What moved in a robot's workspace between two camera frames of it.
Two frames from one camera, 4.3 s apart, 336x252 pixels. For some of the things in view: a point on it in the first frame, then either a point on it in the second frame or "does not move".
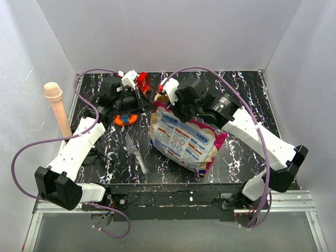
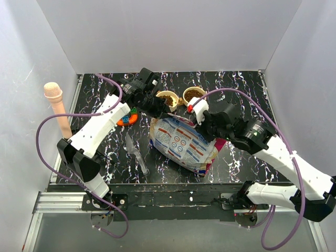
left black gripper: [142, 102] → [162, 109]
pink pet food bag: [192, 145] does not move
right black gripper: [174, 107] → [200, 127]
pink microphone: [53, 92] does not move
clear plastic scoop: [132, 149] does not move
